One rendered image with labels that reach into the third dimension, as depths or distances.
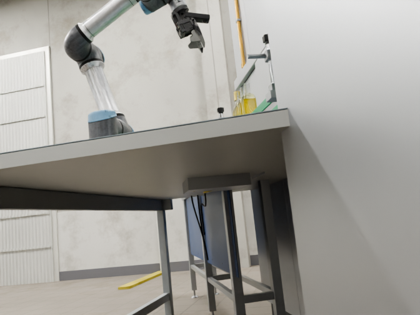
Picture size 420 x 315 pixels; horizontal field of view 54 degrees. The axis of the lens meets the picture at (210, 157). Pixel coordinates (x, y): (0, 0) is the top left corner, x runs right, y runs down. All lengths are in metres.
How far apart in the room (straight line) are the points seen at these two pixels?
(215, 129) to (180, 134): 0.07
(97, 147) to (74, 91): 5.30
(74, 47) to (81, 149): 1.12
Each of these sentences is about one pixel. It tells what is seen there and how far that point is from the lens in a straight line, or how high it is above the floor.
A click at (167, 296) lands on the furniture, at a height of 0.18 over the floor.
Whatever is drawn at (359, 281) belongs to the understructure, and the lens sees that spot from 0.60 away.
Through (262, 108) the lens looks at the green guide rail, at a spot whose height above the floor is 0.94.
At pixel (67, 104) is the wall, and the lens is 6.14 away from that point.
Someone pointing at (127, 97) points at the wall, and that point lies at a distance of 5.74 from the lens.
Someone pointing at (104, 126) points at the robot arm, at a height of 0.98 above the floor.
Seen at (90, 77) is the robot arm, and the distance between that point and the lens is 1.98.
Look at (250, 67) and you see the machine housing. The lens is 2.22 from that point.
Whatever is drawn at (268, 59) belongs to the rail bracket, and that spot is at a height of 0.94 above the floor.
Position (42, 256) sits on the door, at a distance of 6.08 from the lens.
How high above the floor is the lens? 0.56
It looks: 9 degrees up
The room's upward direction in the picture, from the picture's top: 6 degrees counter-clockwise
